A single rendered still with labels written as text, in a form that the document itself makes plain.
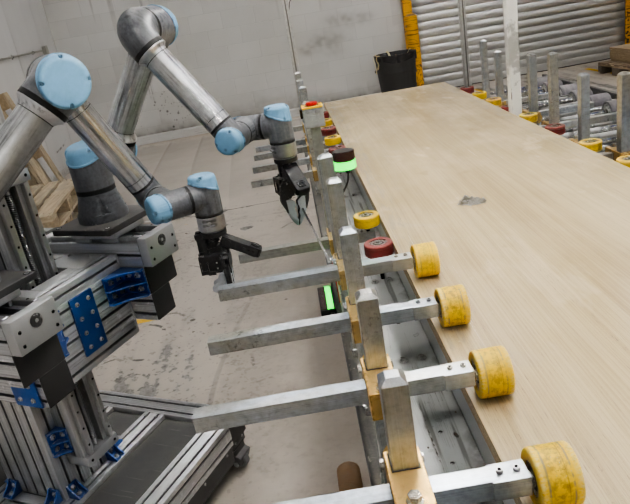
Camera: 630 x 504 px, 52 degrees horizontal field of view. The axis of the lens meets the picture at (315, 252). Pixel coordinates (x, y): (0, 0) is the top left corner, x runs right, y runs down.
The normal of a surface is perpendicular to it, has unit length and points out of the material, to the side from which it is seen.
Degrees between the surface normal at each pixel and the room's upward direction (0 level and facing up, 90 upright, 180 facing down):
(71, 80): 85
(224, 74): 90
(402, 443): 90
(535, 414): 0
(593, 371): 0
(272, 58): 90
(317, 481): 0
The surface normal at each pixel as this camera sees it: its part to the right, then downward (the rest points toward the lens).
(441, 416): -0.16, -0.92
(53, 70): 0.59, 0.12
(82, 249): -0.40, 0.40
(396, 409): 0.06, 0.36
